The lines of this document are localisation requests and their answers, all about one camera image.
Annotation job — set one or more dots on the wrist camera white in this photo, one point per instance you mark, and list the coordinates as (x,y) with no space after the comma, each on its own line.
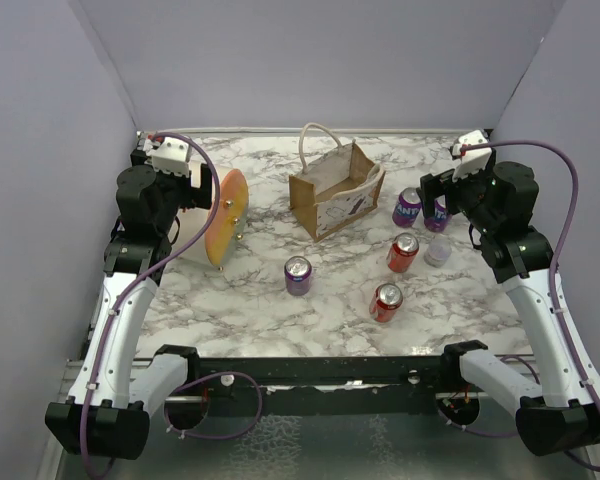
(168,156)
(470,154)

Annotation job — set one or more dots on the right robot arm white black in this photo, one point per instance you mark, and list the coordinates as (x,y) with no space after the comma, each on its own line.
(561,412)

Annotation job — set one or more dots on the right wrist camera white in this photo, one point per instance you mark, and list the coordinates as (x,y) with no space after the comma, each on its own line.
(470,154)

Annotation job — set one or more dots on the jute canvas tote bag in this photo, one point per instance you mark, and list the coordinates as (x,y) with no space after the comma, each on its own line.
(335,190)

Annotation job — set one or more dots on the red cola can front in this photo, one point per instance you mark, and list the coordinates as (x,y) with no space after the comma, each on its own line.
(387,299)

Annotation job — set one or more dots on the purple can near front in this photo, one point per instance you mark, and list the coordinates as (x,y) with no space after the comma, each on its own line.
(297,271)

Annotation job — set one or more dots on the purple fanta can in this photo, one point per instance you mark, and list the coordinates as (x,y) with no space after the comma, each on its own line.
(407,208)
(437,225)

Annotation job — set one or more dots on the black front mounting rail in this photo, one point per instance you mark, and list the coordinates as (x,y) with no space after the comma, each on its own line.
(317,386)

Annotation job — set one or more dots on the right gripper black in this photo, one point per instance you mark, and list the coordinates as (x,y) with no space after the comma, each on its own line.
(443,182)

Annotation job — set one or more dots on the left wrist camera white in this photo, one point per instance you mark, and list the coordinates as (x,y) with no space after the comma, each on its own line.
(168,156)

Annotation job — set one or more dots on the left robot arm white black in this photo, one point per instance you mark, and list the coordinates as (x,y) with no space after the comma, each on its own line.
(108,409)

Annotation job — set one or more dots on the red cola can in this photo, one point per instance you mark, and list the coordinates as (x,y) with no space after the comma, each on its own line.
(402,252)
(387,299)

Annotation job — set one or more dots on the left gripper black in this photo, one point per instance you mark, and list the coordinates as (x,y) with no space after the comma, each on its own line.
(195,196)

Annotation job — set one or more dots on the beige round box orange lid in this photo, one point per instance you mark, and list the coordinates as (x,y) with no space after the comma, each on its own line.
(216,246)

